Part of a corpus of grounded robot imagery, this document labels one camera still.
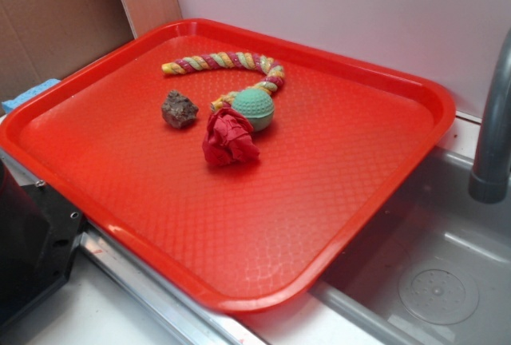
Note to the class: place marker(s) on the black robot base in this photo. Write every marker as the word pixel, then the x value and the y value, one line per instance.
pixel 40 233

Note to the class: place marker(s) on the green rubber ball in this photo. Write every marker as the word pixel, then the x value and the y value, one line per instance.
pixel 256 106

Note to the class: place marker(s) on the red plastic tray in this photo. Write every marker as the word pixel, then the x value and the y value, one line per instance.
pixel 241 237

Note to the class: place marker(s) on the crumpled red paper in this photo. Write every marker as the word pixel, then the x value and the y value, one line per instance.
pixel 228 139

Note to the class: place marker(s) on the brown rock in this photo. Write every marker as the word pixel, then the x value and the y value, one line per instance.
pixel 178 111

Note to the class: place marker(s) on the grey plastic sink basin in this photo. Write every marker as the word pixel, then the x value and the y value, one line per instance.
pixel 430 220

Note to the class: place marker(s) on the grey faucet spout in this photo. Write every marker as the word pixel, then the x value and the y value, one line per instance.
pixel 489 177

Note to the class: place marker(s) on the round sink drain cover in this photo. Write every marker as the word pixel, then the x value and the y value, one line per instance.
pixel 438 295

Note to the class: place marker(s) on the brown cardboard panel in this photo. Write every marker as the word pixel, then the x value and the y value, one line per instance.
pixel 45 39

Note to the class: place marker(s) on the blue sponge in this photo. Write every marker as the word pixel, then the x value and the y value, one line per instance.
pixel 11 104

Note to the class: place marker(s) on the multicolour twisted rope toy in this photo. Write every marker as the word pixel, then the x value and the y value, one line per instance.
pixel 273 71

